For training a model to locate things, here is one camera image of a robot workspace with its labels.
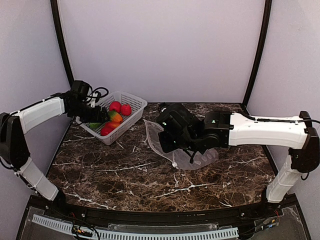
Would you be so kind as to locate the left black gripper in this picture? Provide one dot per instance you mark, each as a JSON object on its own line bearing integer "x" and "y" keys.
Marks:
{"x": 100, "y": 114}

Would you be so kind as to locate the dark red toy fruit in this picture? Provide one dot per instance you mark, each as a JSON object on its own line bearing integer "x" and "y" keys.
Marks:
{"x": 106, "y": 130}

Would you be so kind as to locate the clear dotted zip top bag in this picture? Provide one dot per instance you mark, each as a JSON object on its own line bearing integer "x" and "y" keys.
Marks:
{"x": 178, "y": 158}

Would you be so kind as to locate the red orange toy mango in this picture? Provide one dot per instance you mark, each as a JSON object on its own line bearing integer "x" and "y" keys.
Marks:
{"x": 112, "y": 124}

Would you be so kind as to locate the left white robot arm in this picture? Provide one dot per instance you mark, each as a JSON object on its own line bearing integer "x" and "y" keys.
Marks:
{"x": 81, "y": 101}

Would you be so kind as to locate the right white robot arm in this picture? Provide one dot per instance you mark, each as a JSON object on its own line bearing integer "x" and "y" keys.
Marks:
{"x": 221, "y": 129}

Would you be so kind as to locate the green orange toy mango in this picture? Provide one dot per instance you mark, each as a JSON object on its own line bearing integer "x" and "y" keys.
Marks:
{"x": 114, "y": 116}

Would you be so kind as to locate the red toy apple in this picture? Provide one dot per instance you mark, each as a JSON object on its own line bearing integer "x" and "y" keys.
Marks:
{"x": 115, "y": 106}

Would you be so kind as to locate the green toy cucumber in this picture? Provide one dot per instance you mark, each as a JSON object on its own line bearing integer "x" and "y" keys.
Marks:
{"x": 94, "y": 125}

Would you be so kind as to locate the red toy orange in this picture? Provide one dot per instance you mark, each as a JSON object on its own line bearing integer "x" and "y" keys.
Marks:
{"x": 126, "y": 110}

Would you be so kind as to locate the white perforated plastic basket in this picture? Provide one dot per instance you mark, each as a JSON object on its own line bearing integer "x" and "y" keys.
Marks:
{"x": 137, "y": 104}

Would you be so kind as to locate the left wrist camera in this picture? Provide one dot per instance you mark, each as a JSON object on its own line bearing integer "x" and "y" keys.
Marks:
{"x": 96, "y": 95}

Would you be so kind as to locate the black front frame rail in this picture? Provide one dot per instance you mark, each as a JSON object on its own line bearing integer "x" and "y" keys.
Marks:
{"x": 235, "y": 216}

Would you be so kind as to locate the left black frame post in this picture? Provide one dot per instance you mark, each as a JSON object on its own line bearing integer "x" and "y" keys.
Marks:
{"x": 61, "y": 41}

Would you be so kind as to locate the black frame post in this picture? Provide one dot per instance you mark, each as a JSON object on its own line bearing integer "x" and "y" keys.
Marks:
{"x": 259, "y": 52}
{"x": 61, "y": 41}

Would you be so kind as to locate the white slotted cable duct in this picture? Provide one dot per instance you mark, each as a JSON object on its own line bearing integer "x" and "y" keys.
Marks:
{"x": 138, "y": 232}

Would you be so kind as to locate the right black frame post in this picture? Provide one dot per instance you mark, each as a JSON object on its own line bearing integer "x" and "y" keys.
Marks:
{"x": 259, "y": 52}

